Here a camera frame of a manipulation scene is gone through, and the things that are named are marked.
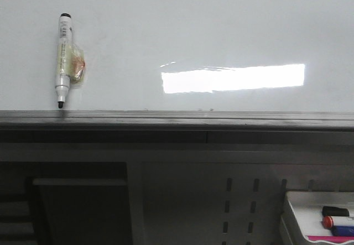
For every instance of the white black-tipped whiteboard marker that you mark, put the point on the white black-tipped whiteboard marker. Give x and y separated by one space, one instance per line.
70 60

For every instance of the red capped marker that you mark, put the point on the red capped marker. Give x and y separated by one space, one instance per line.
335 221

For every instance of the blue capped marker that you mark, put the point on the blue capped marker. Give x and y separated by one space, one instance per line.
343 231

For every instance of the dark grey box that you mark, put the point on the dark grey box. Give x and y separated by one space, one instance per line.
80 211

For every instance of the pink highlighter marker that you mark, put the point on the pink highlighter marker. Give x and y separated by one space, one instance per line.
333 239

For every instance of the grey slotted metal panel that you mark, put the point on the grey slotted metal panel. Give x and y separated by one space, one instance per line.
220 203

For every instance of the white whiteboard with metal frame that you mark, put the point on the white whiteboard with metal frame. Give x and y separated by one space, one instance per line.
218 71

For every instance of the white plastic marker tray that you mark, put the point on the white plastic marker tray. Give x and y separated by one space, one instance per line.
302 215

